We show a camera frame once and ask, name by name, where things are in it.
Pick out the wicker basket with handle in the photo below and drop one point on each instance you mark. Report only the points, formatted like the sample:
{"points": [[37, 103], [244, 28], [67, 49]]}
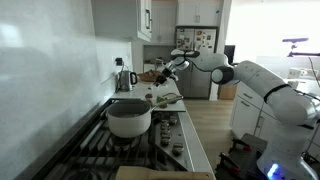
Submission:
{"points": [[149, 76]]}

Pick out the steel electric kettle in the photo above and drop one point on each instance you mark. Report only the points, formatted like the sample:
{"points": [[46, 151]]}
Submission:
{"points": [[127, 79]]}

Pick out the white cutting board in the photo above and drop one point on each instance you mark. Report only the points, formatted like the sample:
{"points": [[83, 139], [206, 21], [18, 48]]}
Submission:
{"points": [[164, 105]]}

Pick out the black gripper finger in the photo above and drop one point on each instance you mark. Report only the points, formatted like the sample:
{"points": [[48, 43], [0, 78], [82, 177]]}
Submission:
{"points": [[164, 84], [156, 84]]}

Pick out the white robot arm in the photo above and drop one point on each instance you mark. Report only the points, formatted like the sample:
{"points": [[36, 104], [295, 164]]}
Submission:
{"points": [[296, 113]]}

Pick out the stainless steel refrigerator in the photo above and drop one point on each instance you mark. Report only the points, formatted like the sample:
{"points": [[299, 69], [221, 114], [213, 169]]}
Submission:
{"points": [[194, 83]]}

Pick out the black camera tripod mount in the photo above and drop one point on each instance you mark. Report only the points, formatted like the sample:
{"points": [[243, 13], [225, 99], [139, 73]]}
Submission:
{"points": [[294, 46]]}

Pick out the black gas stovetop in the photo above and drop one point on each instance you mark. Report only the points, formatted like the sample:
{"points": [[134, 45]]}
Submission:
{"points": [[99, 153]]}

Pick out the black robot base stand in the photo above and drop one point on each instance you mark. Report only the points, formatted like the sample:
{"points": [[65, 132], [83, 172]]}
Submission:
{"points": [[241, 162]]}

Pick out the wooden spatula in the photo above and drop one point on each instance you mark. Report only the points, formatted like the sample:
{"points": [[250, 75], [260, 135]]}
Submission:
{"points": [[142, 173]]}

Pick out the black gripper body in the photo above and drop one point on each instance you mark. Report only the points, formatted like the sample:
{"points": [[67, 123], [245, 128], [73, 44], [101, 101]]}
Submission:
{"points": [[166, 74]]}

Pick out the wooden side cabinet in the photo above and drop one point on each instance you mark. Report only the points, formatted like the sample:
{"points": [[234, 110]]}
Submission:
{"points": [[227, 92]]}

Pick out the white cooking pot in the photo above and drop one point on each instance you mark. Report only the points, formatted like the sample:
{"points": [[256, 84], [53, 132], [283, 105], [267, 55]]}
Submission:
{"points": [[131, 118]]}

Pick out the green vegetable pieces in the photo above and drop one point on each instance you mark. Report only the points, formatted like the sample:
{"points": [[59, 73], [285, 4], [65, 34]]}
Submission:
{"points": [[160, 99]]}

